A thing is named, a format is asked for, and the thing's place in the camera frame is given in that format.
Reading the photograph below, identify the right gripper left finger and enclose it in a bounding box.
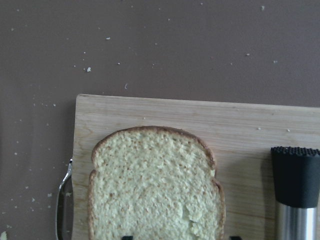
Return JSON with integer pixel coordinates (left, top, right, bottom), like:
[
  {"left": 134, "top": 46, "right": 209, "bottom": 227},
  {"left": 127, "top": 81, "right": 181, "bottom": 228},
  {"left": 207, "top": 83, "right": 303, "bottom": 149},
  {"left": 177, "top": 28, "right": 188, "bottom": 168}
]
[{"left": 121, "top": 235, "right": 133, "bottom": 240}]

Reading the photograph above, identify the bread slice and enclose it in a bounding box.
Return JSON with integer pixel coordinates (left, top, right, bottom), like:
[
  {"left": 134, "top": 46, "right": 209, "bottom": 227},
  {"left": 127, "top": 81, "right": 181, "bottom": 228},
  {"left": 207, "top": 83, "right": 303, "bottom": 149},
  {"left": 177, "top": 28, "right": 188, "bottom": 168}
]
[{"left": 88, "top": 126, "right": 226, "bottom": 240}]

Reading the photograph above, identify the steel muddler black tip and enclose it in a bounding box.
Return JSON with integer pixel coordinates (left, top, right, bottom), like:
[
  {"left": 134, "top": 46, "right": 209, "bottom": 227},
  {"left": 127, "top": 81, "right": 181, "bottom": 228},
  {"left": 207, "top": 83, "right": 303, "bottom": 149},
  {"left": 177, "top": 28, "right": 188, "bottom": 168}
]
[{"left": 270, "top": 146, "right": 320, "bottom": 240}]

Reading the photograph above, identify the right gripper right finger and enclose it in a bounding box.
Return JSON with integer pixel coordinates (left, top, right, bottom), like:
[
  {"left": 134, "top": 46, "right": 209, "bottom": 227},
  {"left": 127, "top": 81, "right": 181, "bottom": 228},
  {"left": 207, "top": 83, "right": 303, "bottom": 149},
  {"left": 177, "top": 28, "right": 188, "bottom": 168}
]
[{"left": 229, "top": 236, "right": 241, "bottom": 240}]

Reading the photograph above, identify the bamboo cutting board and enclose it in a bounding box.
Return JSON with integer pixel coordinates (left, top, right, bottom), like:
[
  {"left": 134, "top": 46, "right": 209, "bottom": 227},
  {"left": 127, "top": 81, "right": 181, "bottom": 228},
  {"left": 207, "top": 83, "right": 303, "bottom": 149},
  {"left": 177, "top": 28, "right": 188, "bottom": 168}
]
[{"left": 59, "top": 94, "right": 320, "bottom": 240}]

